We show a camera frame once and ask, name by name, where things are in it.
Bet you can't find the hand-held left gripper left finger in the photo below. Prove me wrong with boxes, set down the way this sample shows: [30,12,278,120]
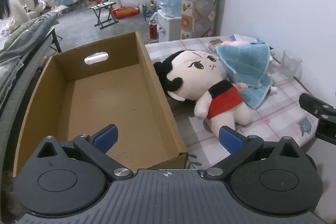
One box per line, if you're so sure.
[35,124,133,180]

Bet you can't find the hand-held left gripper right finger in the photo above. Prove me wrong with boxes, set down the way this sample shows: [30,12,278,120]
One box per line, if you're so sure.
[203,126,302,180]

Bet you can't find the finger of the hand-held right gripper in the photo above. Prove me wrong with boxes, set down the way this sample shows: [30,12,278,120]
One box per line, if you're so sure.
[299,93,336,146]

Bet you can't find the brown cardboard box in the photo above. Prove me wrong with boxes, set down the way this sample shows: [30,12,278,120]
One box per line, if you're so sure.
[13,31,188,178]

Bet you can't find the light blue checked towel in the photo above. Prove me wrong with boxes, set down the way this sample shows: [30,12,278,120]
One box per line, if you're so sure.
[216,42,272,110]

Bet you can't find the pink plush toy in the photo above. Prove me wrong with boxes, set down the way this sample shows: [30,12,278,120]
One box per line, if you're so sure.
[222,40,250,48]

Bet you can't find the gold foil packet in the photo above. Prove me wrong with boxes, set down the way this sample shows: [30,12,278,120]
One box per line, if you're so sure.
[209,39,223,51]

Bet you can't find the clear glass cup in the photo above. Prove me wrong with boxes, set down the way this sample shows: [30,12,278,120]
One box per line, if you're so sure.
[281,49,303,79]

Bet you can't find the black-haired plush doll red dress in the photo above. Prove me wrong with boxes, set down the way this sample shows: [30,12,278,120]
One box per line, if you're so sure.
[153,49,251,139]

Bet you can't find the red thermos bottle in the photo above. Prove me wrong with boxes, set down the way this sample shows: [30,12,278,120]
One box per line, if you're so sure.
[149,20,158,39]

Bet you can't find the orange bag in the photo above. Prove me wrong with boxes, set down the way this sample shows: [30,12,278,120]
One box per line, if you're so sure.
[112,6,140,19]

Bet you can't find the grey blanket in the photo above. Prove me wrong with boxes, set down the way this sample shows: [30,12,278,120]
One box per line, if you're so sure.
[0,12,59,99]

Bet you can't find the black folding stool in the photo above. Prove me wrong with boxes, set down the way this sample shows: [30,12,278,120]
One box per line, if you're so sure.
[89,2,117,29]

